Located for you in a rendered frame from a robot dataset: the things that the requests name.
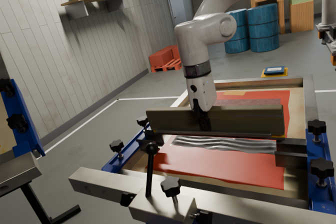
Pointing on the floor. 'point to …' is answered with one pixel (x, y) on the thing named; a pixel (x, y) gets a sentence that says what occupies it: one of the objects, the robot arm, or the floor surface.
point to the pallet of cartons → (165, 59)
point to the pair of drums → (255, 30)
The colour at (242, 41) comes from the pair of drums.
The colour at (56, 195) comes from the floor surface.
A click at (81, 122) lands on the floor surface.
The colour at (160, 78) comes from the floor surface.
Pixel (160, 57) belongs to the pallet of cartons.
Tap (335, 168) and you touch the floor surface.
